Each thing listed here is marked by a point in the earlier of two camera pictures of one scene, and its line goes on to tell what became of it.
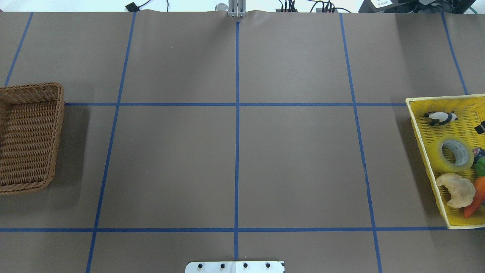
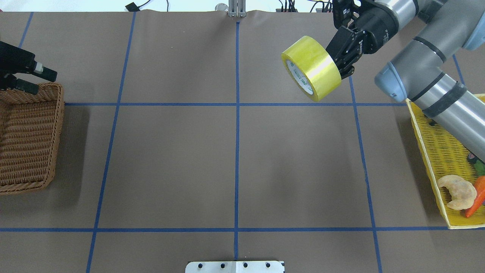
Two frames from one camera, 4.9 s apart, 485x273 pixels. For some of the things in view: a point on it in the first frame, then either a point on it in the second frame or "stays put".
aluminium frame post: x=237 y=8 stays put
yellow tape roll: x=450 y=154 to x=311 y=68
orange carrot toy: x=479 y=197 stays put
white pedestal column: x=235 y=267 stays put
